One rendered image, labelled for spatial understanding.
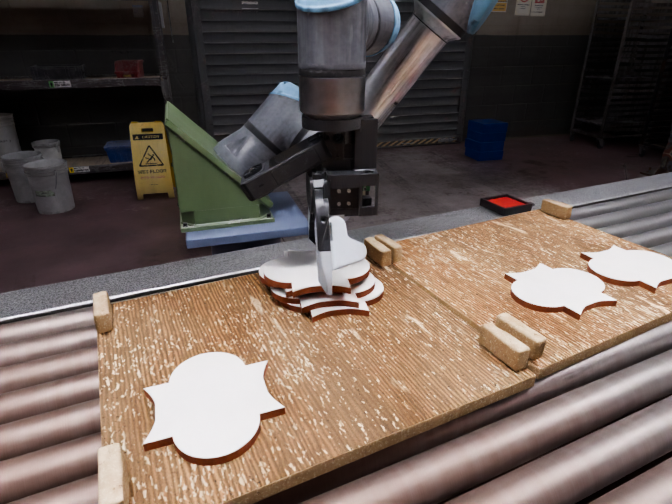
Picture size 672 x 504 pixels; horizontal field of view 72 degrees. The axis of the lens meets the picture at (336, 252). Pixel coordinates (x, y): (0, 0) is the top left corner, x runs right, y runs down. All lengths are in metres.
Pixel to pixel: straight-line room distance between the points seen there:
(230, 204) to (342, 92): 0.57
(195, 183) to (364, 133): 0.54
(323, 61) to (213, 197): 0.57
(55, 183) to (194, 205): 3.13
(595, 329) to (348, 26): 0.45
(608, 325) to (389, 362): 0.28
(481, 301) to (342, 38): 0.37
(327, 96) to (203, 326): 0.31
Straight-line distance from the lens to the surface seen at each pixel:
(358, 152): 0.56
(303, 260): 0.64
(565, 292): 0.69
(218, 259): 0.80
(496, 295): 0.67
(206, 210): 1.04
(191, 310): 0.63
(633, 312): 0.70
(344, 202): 0.56
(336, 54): 0.52
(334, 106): 0.52
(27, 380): 0.63
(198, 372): 0.50
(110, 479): 0.41
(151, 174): 4.16
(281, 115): 1.04
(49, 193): 4.14
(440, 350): 0.54
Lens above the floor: 1.26
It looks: 25 degrees down
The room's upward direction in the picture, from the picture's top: straight up
